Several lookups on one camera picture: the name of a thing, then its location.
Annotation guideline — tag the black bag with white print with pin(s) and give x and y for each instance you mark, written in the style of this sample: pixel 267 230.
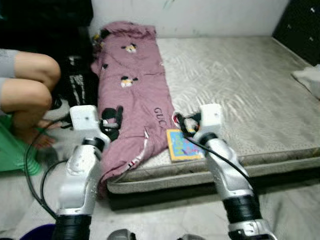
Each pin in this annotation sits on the black bag with white print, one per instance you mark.
pixel 80 85

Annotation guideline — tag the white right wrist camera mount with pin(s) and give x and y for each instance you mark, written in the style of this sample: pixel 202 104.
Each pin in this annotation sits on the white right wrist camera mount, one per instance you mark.
pixel 210 117

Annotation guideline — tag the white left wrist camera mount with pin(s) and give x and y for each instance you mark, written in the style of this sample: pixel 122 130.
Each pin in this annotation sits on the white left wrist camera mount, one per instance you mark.
pixel 85 117

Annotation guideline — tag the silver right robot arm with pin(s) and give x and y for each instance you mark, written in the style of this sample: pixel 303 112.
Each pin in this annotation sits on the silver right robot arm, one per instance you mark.
pixel 230 175

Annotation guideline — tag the person's grey shorts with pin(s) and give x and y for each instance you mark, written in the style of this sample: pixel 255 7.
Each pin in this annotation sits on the person's grey shorts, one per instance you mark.
pixel 6 62

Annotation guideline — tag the pink cartoon print blanket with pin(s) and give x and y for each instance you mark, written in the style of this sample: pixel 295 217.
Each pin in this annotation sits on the pink cartoon print blanket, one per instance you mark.
pixel 132 95

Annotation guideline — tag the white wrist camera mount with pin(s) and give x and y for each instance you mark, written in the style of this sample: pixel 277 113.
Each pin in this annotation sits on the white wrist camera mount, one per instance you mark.
pixel 85 117
pixel 210 117

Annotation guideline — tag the grey robot left leg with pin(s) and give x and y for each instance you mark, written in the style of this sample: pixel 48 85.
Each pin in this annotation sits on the grey robot left leg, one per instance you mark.
pixel 121 235

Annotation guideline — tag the grey quilted mattress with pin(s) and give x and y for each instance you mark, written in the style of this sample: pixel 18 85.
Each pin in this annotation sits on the grey quilted mattress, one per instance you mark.
pixel 235 85

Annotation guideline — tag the green plastic stool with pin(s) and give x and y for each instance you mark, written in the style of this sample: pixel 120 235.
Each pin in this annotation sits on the green plastic stool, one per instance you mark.
pixel 12 150

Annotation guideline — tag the purple plastic waste bin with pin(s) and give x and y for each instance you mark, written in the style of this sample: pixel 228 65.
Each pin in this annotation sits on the purple plastic waste bin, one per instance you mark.
pixel 35 232

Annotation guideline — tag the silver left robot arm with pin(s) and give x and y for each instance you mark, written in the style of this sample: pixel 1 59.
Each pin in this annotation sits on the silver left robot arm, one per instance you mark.
pixel 80 185

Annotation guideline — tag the colourful children's book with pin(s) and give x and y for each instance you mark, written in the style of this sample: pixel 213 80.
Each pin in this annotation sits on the colourful children's book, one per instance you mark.
pixel 181 149

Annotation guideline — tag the black tufted headboard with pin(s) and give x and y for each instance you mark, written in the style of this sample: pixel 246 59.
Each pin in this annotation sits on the black tufted headboard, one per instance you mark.
pixel 300 30

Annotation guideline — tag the white pillow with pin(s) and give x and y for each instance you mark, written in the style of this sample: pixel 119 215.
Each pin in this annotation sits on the white pillow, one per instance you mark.
pixel 309 82

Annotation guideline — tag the grey robot right leg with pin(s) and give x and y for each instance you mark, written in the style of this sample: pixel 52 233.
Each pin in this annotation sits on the grey robot right leg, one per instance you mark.
pixel 191 237

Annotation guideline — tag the grey robot leg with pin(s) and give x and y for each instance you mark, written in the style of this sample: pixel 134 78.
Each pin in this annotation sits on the grey robot leg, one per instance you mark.
pixel 121 235
pixel 191 237

